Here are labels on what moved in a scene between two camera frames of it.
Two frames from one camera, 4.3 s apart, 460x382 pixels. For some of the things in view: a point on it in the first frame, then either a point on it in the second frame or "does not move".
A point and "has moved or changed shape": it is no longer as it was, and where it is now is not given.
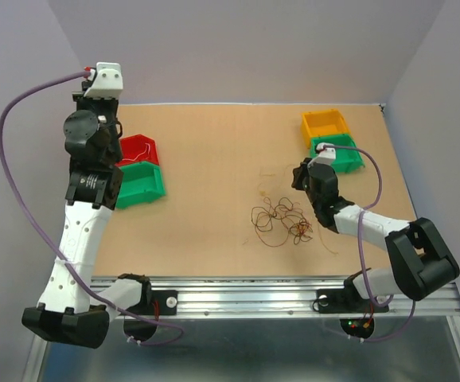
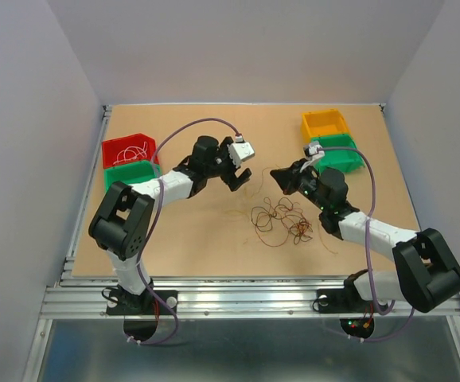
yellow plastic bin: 321,122 does not move
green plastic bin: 346,159 does not move
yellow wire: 263,192 -> 245,214
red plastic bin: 137,149 does not move
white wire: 141,153 has moved or changed shape
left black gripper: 85,102 -> 230,179
